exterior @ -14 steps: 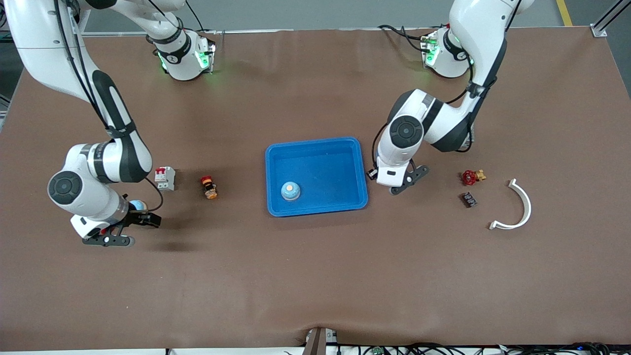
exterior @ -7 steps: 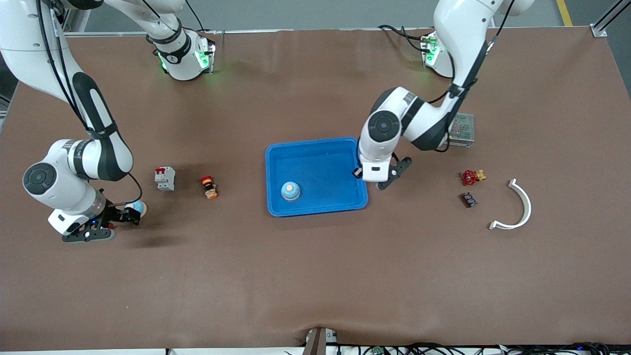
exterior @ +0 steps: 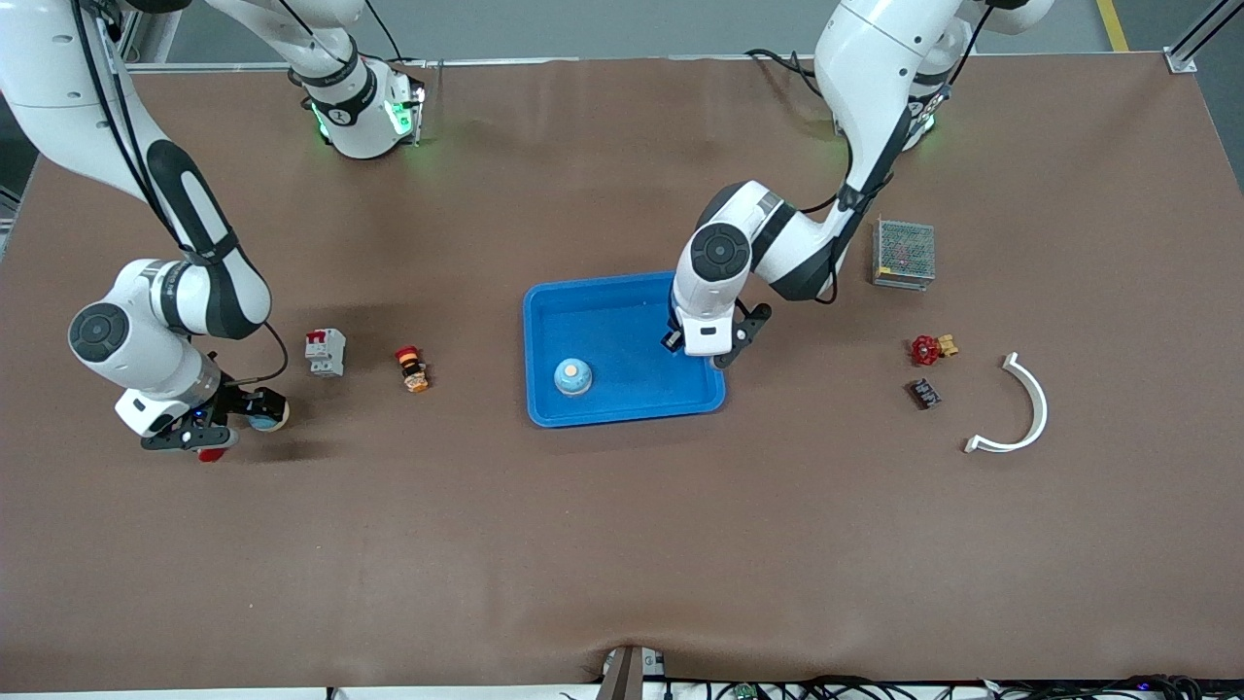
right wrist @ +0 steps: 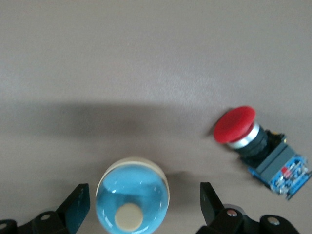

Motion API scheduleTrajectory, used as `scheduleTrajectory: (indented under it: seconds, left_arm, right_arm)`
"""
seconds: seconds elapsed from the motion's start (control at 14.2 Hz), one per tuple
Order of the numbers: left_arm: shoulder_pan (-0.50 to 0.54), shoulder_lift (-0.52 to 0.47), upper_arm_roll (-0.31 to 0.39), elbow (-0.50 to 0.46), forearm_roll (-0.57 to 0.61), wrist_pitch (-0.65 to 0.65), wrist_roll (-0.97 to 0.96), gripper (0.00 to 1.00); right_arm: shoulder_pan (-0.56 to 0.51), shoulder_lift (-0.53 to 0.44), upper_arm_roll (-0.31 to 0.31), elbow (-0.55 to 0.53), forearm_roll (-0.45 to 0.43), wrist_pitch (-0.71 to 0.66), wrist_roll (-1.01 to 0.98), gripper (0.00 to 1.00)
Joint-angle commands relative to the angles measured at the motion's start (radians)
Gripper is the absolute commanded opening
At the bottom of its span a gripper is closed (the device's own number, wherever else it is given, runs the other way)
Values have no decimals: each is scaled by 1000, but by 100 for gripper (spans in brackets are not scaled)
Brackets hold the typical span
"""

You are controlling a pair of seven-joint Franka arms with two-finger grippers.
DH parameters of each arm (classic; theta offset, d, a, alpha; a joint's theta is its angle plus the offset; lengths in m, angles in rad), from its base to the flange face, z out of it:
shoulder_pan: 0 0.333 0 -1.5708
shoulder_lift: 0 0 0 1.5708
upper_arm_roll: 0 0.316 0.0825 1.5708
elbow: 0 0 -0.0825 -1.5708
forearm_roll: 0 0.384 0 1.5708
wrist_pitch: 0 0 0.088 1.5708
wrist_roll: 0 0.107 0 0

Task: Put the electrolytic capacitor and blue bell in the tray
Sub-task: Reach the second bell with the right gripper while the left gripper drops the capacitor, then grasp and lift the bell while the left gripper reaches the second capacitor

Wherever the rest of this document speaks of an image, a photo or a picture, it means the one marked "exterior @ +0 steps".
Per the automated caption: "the perforated metal power supply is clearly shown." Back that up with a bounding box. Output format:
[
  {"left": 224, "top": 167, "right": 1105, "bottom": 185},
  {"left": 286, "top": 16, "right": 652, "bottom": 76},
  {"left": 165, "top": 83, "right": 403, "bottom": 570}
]
[{"left": 872, "top": 218, "right": 937, "bottom": 292}]

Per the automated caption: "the white circuit breaker red switch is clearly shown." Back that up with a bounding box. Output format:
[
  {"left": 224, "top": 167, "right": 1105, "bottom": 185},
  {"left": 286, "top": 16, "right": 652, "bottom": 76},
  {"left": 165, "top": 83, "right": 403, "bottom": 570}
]
[{"left": 305, "top": 328, "right": 347, "bottom": 377}]

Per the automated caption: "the grey metal bracket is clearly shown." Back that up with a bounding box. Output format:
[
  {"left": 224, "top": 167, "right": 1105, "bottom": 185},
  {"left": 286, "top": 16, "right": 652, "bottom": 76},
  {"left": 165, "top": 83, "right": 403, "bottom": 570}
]
[{"left": 595, "top": 645, "right": 670, "bottom": 700}]

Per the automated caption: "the blue plastic tray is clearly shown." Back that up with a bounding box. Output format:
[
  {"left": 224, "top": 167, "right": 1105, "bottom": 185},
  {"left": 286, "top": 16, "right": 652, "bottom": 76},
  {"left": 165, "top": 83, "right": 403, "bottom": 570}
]
[{"left": 523, "top": 272, "right": 728, "bottom": 429}]

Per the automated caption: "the black cable bundle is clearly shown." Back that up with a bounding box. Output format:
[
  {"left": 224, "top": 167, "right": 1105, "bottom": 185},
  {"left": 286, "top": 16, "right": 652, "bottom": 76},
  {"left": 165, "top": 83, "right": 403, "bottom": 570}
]
[{"left": 671, "top": 675, "right": 1206, "bottom": 700}]

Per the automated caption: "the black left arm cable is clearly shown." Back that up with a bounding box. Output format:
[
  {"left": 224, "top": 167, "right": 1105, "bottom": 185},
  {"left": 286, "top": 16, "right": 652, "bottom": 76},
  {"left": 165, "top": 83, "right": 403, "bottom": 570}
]
[{"left": 797, "top": 0, "right": 987, "bottom": 302}]

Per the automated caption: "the orange and red push button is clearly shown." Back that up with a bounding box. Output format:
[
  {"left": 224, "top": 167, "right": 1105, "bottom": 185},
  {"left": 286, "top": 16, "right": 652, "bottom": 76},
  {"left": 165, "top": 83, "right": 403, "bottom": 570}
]
[{"left": 394, "top": 345, "right": 431, "bottom": 394}]

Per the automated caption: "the aluminium table frame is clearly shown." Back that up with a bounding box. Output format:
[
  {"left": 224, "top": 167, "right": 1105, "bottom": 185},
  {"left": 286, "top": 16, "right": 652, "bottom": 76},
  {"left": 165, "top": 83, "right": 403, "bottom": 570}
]
[{"left": 126, "top": 0, "right": 1244, "bottom": 98}]

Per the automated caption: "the brass valve with red handwheel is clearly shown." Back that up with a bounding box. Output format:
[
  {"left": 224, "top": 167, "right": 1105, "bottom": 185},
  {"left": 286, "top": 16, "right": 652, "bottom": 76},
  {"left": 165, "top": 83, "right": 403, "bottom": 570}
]
[{"left": 910, "top": 333, "right": 960, "bottom": 368}]

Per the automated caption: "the white curved plastic clamp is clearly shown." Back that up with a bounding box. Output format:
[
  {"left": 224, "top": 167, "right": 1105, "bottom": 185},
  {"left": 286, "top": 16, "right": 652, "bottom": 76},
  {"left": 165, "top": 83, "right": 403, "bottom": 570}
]
[{"left": 963, "top": 352, "right": 1050, "bottom": 455}]

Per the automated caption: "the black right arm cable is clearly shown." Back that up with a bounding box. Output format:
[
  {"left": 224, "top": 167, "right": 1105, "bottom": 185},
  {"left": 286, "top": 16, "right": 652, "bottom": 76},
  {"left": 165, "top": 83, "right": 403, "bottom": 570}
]
[{"left": 68, "top": 0, "right": 291, "bottom": 385}]

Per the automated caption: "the brown table mat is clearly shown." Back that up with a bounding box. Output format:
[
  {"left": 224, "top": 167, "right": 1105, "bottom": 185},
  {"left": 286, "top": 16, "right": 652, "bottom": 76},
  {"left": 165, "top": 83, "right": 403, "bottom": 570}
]
[{"left": 0, "top": 53, "right": 1244, "bottom": 693}]

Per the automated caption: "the black cable at arm base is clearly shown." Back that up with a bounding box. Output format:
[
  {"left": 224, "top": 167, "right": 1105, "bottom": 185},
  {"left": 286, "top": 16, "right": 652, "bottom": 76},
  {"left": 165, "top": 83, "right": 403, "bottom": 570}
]
[{"left": 744, "top": 47, "right": 837, "bottom": 102}]

